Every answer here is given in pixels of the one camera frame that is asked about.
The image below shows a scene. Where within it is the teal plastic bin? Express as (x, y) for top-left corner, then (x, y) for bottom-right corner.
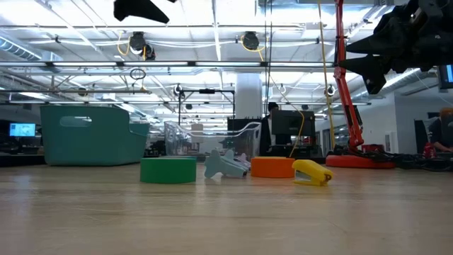
(40, 105), (151, 166)

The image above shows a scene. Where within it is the small desktop monitor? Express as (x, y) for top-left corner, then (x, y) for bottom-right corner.
(9, 123), (37, 137)

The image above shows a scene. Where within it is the green tape roll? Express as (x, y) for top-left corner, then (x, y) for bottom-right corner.
(139, 157), (197, 184)

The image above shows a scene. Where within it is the orange tape roll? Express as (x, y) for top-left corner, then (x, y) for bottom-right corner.
(250, 157), (296, 179)

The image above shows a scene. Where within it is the small yellow stapler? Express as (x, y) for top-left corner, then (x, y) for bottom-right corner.
(292, 159), (334, 187)

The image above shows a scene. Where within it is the black desktop monitor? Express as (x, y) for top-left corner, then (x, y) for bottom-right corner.
(271, 109), (316, 137)

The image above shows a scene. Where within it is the purple staple remover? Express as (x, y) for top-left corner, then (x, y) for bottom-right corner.
(237, 152), (252, 170)

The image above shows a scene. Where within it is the black ceiling cable reel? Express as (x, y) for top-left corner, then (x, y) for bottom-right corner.
(241, 30), (261, 51)
(128, 30), (156, 61)

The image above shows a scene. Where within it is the red desk lamp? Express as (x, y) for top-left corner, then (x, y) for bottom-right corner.
(325, 0), (396, 169)

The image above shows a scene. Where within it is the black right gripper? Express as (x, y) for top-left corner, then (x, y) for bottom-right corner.
(338, 0), (453, 95)

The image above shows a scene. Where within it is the red bag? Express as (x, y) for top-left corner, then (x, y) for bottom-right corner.
(423, 142), (438, 159)

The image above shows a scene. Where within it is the clear plastic bin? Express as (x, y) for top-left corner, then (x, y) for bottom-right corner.
(164, 121), (262, 162)

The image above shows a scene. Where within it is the yellow hanging cable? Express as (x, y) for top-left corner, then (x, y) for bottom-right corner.
(316, 0), (336, 148)

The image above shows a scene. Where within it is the person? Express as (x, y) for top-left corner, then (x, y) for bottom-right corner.
(426, 108), (453, 153)
(259, 101), (293, 157)

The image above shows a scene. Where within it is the large computer monitor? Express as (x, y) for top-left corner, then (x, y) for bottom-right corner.
(438, 64), (453, 89)

